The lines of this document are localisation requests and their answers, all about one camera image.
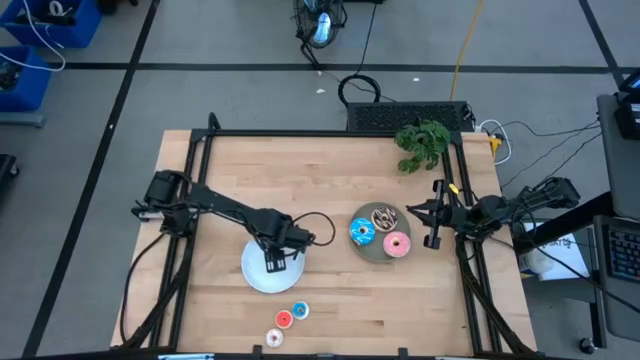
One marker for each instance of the silver mount plate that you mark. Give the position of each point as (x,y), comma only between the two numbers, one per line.
(185,357)

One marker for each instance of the green leafy plant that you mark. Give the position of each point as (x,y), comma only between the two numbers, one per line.
(425,142)

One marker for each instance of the large chocolate iced donut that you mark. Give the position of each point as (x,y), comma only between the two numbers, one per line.
(391,225)

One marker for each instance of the black diagonal bar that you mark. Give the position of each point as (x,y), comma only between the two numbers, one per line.
(595,209)

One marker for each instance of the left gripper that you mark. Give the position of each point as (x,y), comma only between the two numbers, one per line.
(287,240)

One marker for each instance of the grey round plate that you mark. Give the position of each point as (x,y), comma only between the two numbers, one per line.
(375,252)

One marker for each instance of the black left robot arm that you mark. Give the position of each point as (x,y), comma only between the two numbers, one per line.
(225,205)

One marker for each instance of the small red sugared donut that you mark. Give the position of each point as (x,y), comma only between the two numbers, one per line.
(279,320)

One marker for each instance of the black vented computer case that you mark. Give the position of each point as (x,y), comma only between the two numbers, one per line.
(400,116)

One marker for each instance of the black floor fan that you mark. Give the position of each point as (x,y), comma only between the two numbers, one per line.
(320,27)

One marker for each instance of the yellow plug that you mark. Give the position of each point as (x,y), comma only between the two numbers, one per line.
(495,146)

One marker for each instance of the large pink iced donut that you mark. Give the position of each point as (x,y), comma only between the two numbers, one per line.
(389,250)

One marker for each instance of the small blue iced donut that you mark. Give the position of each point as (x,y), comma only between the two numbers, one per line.
(295,311)

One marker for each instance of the large blue iced donut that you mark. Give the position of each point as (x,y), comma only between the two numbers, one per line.
(355,227)

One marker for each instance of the white printed booklet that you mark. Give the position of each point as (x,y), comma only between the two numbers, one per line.
(565,255)

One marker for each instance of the black caster wheel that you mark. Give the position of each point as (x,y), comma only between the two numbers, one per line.
(586,345)

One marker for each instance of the black aluminium table frame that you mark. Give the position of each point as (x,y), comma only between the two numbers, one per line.
(300,133)

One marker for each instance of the blue plastic bin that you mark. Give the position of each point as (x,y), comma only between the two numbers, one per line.
(80,30)
(30,85)

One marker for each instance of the small white sprinkled donut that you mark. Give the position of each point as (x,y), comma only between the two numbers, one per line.
(269,339)

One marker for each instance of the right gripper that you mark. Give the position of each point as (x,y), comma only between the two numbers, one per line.
(436,220)

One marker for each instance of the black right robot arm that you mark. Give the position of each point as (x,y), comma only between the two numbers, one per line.
(492,212)

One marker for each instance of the white round plate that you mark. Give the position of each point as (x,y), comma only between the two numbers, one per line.
(260,277)

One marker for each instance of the grey desk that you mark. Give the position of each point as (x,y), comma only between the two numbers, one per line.
(625,175)

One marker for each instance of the black desk device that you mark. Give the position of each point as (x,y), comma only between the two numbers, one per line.
(629,112)

